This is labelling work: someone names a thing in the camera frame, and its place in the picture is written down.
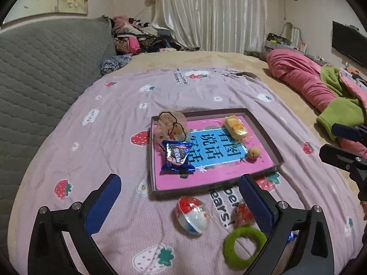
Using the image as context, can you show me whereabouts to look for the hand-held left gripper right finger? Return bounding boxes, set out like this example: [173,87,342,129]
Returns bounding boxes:
[239,174,334,275]

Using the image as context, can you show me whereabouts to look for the pile of clothes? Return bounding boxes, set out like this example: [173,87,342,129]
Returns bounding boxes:
[110,16,201,55]

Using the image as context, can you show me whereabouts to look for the pink quilt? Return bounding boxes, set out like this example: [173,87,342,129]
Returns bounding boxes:
[266,49,367,161]

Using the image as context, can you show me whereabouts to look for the dark blue cookie packet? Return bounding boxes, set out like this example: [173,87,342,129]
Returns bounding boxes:
[160,140,196,178]

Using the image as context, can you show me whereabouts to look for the pink book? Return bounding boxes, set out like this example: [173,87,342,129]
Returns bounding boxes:
[152,115,277,191]

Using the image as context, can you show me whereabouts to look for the white curtain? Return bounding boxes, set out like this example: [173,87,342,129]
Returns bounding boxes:
[150,0,266,55]

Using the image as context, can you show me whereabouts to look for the blue floral cloth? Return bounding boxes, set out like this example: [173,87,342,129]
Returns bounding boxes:
[100,55,132,76]

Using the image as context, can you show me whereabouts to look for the grey cardboard box tray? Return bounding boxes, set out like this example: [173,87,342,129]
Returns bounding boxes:
[147,108,285,200]

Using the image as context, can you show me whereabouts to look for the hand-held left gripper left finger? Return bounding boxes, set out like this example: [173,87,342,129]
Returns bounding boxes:
[27,173,122,275]

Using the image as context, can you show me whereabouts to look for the beige sheer hair scrunchie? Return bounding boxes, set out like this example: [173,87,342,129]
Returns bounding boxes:
[155,109,191,151]

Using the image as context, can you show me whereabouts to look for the black television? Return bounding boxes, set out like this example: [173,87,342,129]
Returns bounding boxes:
[332,21,367,69]

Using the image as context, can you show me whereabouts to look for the red white egg-shaped toy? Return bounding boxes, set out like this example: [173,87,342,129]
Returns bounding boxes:
[175,196,211,237]

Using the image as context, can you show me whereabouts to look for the red candy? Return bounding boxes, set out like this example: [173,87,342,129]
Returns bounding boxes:
[232,203,256,227]

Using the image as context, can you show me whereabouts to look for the walnut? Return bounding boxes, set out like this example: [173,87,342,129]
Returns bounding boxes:
[247,146,262,161]

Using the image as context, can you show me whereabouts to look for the pink printed bedspread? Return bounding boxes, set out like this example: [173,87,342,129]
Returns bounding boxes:
[0,67,367,275]

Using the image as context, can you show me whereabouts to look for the grey quilted headboard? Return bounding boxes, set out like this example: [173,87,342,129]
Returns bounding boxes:
[0,17,117,184]

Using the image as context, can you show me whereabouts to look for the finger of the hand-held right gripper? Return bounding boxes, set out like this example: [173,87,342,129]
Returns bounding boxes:
[331,123,367,142]
[319,144,367,199]

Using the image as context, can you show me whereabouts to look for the yellow biscuit packet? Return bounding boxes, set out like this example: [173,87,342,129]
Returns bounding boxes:
[223,115,249,141]

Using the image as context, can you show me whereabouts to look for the green fleece garment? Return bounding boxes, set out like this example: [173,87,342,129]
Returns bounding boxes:
[317,64,364,142]

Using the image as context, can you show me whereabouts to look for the cluttered side table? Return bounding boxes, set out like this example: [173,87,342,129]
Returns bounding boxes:
[265,31,291,48]

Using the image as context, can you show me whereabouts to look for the green fuzzy hair ring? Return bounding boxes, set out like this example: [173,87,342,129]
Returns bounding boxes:
[223,226,268,270]

